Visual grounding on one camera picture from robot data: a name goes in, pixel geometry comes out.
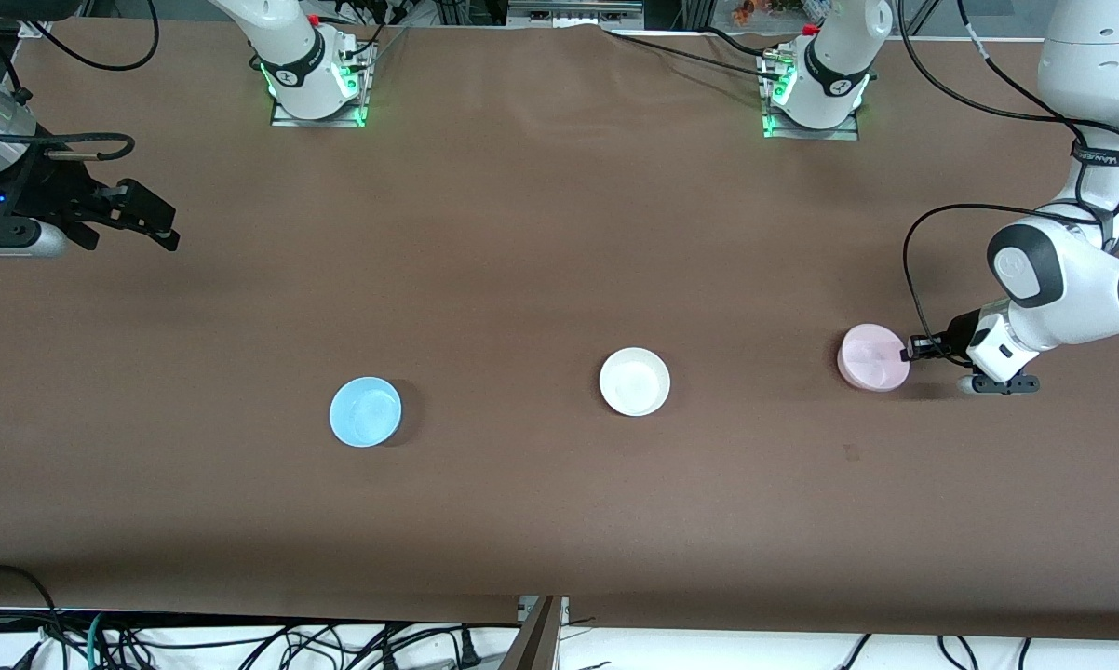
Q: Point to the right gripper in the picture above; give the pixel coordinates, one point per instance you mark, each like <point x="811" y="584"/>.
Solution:
<point x="46" y="197"/>

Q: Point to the white bowl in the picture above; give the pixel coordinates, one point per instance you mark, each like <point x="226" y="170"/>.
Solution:
<point x="635" y="381"/>

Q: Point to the pink bowl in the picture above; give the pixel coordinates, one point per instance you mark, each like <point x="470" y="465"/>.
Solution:
<point x="871" y="358"/>

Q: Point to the aluminium profile bar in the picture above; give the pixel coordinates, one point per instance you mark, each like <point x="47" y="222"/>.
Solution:
<point x="541" y="642"/>

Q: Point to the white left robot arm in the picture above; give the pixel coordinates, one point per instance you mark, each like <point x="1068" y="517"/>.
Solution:
<point x="1081" y="279"/>

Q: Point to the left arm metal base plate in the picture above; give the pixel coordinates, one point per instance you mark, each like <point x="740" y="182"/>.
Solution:
<point x="811" y="134"/>

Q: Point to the orange colourful objects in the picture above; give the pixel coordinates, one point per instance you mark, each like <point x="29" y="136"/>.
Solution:
<point x="764" y="9"/>

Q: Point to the metal corner bracket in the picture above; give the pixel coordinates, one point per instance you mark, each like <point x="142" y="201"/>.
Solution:
<point x="36" y="26"/>

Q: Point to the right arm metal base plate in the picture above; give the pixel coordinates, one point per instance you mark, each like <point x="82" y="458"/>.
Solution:
<point x="317" y="122"/>

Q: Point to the grey metal box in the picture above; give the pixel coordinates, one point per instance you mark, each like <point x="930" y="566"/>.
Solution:
<point x="573" y="11"/>

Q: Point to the light blue bowl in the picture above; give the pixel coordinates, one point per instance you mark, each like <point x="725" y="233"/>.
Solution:
<point x="365" y="411"/>

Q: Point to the black plug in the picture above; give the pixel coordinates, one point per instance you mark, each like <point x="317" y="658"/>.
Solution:
<point x="469" y="649"/>

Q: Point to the brown table cover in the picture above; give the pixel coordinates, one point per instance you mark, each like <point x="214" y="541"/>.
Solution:
<point x="559" y="233"/>

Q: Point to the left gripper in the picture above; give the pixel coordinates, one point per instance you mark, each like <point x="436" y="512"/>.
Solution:
<point x="958" y="332"/>

